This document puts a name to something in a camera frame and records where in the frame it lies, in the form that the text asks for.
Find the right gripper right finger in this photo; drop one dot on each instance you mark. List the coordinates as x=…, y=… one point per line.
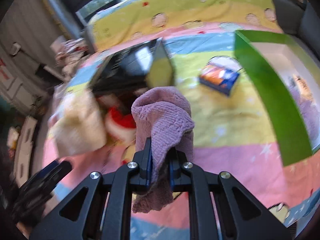
x=175, y=160

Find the patterned clothes pile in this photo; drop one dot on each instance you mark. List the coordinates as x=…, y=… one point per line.
x=69, y=54

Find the red white plush toy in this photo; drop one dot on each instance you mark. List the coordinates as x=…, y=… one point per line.
x=120, y=126

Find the black rectangular box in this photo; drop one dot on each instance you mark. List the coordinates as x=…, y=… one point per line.
x=145, y=65

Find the grey sofa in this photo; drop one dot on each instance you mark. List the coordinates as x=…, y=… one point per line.
x=302, y=23

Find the purple knitted cloth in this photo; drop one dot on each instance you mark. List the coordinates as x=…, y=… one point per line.
x=164, y=115

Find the green white open box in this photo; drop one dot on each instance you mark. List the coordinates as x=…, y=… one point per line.
x=270, y=59

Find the cream fluffy cloth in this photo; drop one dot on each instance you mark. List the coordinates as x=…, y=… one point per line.
x=79, y=126

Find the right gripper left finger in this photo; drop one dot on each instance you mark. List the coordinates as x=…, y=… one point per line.
x=143, y=158

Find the blue orange small packet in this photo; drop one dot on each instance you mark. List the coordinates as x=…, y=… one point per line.
x=221, y=74

